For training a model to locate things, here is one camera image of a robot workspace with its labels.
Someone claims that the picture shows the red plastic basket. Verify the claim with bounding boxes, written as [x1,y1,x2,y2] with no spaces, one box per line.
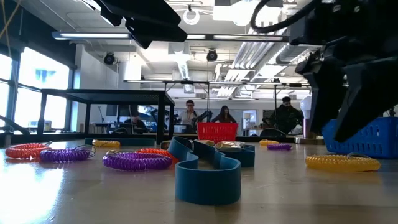
[196,121,239,144]

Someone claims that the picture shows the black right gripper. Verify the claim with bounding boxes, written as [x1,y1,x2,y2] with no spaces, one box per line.
[287,0,398,143]

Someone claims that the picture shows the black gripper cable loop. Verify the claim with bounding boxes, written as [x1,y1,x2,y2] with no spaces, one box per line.
[250,0,313,34]

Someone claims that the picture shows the black hanging ceiling lamp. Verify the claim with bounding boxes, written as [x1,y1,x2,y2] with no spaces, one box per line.
[206,49,219,63]
[103,52,116,66]

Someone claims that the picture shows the black perforated metal shelf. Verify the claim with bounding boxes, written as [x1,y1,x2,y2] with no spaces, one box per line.
[36,88,176,146]

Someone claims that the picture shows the blue plastic basket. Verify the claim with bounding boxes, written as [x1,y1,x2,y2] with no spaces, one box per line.
[321,116,398,160]

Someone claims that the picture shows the long ceiling light bar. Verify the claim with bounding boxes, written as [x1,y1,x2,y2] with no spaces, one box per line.
[52,30,290,44]

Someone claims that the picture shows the orange coil wristband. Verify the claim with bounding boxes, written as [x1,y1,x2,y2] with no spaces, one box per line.
[135,147,180,165]
[4,142,53,160]

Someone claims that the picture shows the person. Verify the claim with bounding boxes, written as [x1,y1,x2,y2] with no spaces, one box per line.
[210,105,238,124]
[123,114,147,130]
[178,99,200,134]
[266,96,305,135]

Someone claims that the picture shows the black aluminium table frame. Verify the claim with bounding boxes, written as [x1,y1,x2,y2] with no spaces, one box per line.
[0,114,312,147]

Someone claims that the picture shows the purple coil wristband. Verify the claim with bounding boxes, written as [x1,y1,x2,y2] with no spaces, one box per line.
[39,144,97,163]
[266,142,294,151]
[102,149,174,172]

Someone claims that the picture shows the black strap loop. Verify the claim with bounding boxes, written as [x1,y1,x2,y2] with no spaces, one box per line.
[259,128,287,138]

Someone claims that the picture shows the black background workstation frame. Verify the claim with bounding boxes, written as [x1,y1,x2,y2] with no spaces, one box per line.
[123,79,312,138]

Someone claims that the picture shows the white hanging ring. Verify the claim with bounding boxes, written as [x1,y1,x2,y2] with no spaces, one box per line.
[182,8,201,26]

